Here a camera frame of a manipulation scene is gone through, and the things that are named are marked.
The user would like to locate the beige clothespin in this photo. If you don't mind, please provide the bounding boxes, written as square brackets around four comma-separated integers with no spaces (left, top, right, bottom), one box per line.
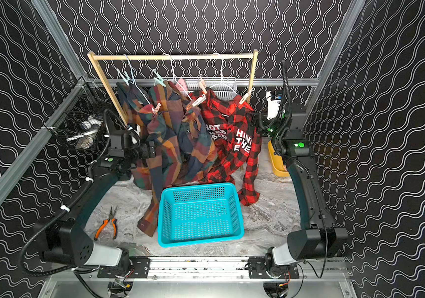
[198,76,207,94]
[239,88,255,105]

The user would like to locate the red black plaid shirt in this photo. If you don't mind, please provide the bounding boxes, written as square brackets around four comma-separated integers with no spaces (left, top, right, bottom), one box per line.
[199,89,262,206]

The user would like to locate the white wire hanger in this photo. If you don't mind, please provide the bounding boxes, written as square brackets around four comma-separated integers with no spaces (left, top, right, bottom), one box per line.
[214,53,226,78]

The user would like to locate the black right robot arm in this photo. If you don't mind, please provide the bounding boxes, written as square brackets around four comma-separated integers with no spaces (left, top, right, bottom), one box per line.
[257,61,348,277]

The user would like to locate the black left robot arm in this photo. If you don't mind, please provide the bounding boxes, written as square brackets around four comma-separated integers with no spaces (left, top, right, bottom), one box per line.
[18,109,156,278]

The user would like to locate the white hanger left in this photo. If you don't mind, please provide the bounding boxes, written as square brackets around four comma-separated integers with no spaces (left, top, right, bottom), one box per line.
[124,54,151,104]

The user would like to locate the pink clothespin on hanger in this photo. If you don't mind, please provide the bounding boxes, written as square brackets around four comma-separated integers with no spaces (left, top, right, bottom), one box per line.
[175,78,188,93]

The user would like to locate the white hanger middle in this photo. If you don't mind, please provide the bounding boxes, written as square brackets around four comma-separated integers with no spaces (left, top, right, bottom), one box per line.
[163,53,191,99]

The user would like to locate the multicolour plaid shirt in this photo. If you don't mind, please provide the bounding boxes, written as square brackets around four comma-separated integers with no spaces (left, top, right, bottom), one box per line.
[116,81,217,237]

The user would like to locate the pink clothespin on shirt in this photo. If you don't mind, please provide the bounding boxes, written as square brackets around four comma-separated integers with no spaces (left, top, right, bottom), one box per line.
[152,103,161,115]

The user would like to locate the yellow plastic tray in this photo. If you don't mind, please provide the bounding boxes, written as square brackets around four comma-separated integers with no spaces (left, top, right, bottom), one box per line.
[267,141,290,178]

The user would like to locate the white clothespin on shirt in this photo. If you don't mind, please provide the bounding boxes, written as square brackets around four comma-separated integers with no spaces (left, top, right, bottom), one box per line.
[191,94,206,107]

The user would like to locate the wooden clothes rack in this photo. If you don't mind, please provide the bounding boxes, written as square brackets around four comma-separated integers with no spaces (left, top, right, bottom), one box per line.
[87,49,259,125]

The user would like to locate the green clothespin middle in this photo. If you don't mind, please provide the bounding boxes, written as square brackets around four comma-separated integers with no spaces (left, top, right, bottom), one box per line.
[152,68,166,87]

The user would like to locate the green clothespin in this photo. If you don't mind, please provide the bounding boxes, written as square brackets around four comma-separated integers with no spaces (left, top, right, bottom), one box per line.
[152,68,166,87]
[116,68,130,86]

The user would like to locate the green clothespin left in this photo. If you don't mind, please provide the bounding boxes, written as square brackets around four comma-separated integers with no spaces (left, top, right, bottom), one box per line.
[116,68,130,86]

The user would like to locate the teal plastic basket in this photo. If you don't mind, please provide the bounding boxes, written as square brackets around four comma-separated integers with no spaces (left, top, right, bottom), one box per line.
[157,183,245,248]

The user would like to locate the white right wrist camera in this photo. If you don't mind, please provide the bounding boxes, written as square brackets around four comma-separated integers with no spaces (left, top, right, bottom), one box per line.
[265,91,283,120]

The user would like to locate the white wire mesh basket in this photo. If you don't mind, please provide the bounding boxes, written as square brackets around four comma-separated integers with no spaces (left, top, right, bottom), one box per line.
[206,77,238,101]

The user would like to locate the orange handled pliers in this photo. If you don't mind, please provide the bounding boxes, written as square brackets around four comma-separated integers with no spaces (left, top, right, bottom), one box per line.
[93,205,119,241]

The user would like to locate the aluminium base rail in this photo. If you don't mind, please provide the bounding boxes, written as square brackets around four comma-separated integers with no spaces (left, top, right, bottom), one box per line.
[48,255,351,282]

